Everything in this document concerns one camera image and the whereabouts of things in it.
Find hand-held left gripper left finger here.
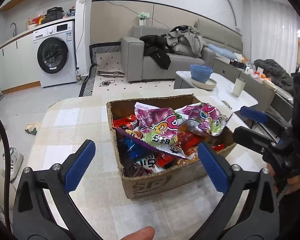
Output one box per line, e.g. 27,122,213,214
12,139,104,240

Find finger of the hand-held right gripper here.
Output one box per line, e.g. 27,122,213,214
241,106,294,134
233,126,278,155

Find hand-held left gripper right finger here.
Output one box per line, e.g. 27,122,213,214
190,142,282,240

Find purple candy bag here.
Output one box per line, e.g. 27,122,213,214
115,102,187,159
175,102,233,137

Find blue cookie packet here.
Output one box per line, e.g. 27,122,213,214
117,137,138,160

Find red snack packet black label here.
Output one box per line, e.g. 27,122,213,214
112,114,138,130

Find brown cardboard box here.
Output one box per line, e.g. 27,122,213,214
106,94,237,199

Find person's right hand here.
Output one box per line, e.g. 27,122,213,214
266,164,300,195

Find person's left hand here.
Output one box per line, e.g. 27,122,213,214
120,226,155,240

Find grey low cabinet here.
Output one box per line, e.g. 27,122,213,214
214,56,277,110

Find white cup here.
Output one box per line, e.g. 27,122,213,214
232,77,245,97

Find white coffee table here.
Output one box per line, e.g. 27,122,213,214
174,70,259,110

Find checked tablecloth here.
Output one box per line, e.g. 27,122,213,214
12,90,290,240

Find dark padded jacket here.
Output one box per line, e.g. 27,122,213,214
254,59,295,95

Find beige plate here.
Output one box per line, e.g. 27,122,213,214
191,78,218,90

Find beige slipper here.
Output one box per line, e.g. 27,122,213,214
24,122,42,135

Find white green sneaker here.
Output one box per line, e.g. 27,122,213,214
0,145,24,183

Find blue bowls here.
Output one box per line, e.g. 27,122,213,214
189,64,213,83

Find light blue pillow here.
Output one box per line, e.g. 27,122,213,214
207,44,237,58

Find white curtain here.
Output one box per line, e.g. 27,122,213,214
250,0,299,68

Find grey clothes pile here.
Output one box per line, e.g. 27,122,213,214
165,25,204,57

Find black white patterned rug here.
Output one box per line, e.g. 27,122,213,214
79,44,177,98

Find white washing machine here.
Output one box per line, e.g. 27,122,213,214
32,20,78,88

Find black jacket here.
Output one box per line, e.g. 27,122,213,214
139,34,172,70

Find grey sofa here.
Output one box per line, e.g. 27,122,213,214
121,19,243,83

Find white kitchen base cabinets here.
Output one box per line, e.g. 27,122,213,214
0,30,42,94

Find red bag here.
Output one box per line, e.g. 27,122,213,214
31,15,47,25

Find black pressure cooker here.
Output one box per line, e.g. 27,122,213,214
46,7,65,23

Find black cable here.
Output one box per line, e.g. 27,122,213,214
0,106,14,240

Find wall socket with charger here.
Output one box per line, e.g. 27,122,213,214
137,12,150,27

